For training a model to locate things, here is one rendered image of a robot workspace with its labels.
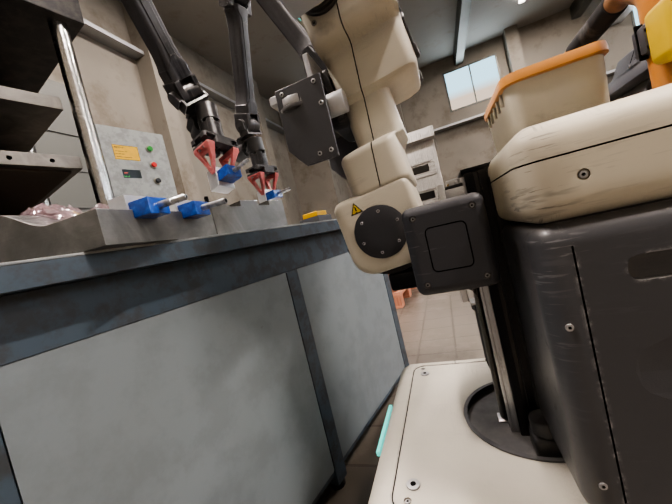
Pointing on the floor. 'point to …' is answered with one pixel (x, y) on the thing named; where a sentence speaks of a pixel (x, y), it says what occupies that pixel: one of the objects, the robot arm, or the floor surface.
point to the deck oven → (424, 163)
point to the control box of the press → (136, 162)
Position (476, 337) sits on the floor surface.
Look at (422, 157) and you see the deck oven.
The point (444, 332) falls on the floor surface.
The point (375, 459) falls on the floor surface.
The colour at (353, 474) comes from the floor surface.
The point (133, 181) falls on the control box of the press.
